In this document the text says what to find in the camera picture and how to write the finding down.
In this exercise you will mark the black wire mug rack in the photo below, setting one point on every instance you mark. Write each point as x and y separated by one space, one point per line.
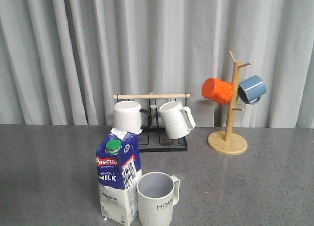
155 139

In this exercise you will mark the grey curtain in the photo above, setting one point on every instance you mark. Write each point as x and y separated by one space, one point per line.
62 61

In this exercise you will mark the blue white milk carton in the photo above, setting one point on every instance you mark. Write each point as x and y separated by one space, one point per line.
119 168

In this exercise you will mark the white ribbed mug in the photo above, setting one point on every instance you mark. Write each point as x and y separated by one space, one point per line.
177 119

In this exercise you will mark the blue enamel mug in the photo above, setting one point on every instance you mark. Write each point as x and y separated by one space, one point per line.
251 89

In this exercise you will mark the white mug black handle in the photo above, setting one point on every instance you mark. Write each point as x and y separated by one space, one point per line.
127 117

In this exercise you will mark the wooden mug tree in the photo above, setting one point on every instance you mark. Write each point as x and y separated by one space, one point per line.
227 142

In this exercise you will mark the orange enamel mug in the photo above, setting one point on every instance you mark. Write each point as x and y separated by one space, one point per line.
217 90

